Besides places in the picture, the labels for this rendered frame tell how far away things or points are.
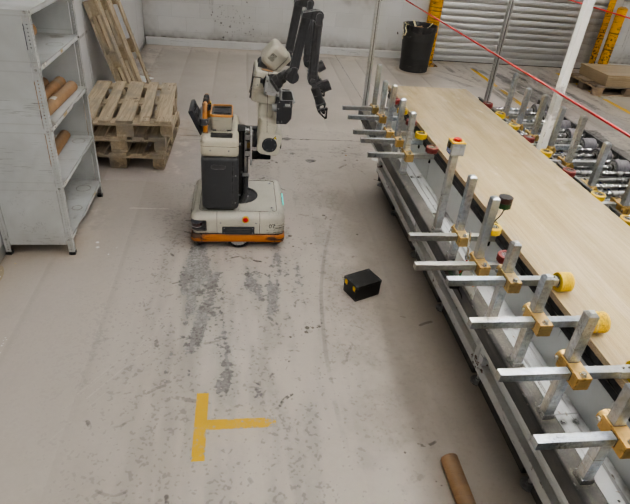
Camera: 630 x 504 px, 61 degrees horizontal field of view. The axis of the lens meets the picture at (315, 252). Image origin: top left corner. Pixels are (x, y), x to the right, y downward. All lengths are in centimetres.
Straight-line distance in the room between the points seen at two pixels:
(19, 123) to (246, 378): 200
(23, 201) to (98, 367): 131
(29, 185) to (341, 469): 255
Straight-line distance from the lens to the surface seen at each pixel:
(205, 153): 364
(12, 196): 390
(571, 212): 311
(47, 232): 397
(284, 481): 257
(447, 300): 341
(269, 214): 382
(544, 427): 208
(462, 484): 261
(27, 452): 284
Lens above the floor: 213
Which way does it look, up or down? 33 degrees down
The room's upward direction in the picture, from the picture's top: 5 degrees clockwise
